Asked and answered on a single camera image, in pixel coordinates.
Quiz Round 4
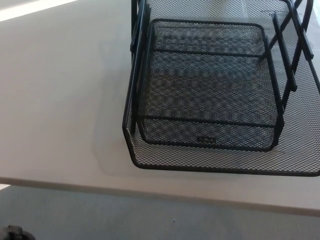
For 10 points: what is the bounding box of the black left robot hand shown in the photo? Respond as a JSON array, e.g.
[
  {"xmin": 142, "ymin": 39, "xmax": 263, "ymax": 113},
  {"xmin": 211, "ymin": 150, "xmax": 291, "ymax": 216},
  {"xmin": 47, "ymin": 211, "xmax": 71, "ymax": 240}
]
[{"xmin": 0, "ymin": 224, "xmax": 34, "ymax": 240}]

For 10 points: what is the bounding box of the black mesh sliding drawer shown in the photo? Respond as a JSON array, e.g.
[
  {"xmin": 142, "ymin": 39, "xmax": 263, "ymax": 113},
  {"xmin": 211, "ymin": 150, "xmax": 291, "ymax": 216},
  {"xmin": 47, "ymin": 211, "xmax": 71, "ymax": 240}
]
[{"xmin": 138, "ymin": 18, "xmax": 285, "ymax": 152}]

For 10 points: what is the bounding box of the black mesh organizer frame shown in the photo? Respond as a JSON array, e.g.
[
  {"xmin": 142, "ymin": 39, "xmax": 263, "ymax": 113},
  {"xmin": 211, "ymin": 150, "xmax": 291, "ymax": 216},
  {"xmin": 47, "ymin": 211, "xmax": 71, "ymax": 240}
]
[{"xmin": 121, "ymin": 0, "xmax": 320, "ymax": 178}]

